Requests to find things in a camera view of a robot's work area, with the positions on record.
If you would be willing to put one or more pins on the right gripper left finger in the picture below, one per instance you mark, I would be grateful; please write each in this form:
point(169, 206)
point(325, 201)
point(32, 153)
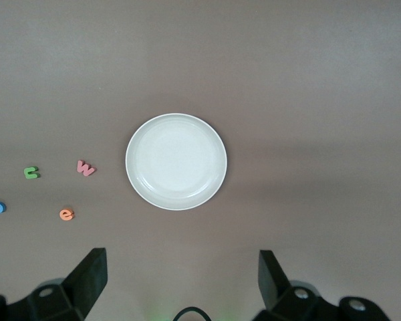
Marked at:
point(87, 277)

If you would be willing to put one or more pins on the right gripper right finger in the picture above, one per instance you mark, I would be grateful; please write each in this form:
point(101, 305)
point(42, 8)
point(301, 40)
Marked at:
point(274, 284)

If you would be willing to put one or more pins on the pink foam letter w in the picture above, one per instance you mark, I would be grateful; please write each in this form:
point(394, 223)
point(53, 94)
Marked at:
point(85, 168)

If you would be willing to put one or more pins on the green foam letter n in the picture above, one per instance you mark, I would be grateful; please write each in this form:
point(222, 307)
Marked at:
point(26, 173)

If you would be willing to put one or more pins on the beige brown round plate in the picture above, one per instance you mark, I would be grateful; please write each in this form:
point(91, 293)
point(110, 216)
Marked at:
point(175, 162)

